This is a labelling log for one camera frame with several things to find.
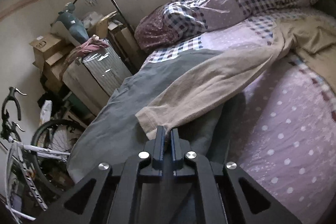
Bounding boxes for checkered rolled duvet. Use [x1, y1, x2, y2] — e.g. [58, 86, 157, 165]
[134, 0, 318, 53]

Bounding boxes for folded blue-grey clothes stack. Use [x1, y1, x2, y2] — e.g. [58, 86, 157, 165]
[67, 50, 245, 182]

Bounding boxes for pink cloth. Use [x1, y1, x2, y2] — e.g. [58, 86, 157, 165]
[59, 35, 109, 81]

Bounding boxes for checkered bed sheet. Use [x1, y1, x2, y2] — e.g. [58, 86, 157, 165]
[140, 7, 336, 224]

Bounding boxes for white striped storage box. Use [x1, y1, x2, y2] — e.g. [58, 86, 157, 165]
[62, 46, 132, 116]

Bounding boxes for white bicycle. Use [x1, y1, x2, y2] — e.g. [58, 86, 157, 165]
[1, 86, 85, 223]

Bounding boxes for beige long-sleeve garment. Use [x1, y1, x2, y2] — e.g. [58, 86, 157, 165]
[135, 16, 335, 140]

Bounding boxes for cardboard boxes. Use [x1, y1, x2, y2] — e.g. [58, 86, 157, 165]
[29, 33, 74, 93]

